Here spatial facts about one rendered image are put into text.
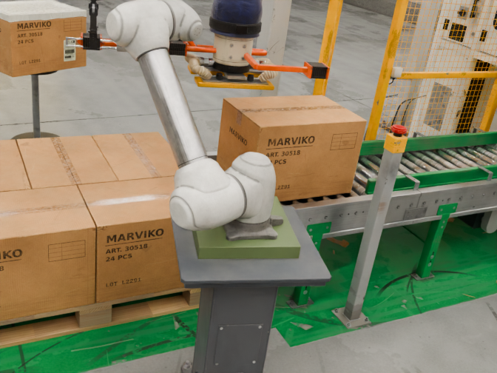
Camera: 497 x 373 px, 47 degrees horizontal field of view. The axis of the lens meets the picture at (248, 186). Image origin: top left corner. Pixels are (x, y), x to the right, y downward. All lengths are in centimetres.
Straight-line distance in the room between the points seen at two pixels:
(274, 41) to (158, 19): 197
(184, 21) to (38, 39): 232
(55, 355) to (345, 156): 162
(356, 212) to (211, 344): 109
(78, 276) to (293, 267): 103
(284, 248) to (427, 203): 139
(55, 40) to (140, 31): 243
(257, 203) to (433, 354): 144
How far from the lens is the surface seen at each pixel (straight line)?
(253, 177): 184
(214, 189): 174
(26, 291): 257
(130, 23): 184
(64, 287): 259
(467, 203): 343
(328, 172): 286
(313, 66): 239
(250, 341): 218
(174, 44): 248
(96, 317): 273
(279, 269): 191
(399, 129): 254
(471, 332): 323
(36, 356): 267
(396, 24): 359
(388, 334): 301
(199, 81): 246
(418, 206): 315
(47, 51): 422
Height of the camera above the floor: 180
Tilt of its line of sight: 26 degrees down
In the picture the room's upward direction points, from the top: 8 degrees clockwise
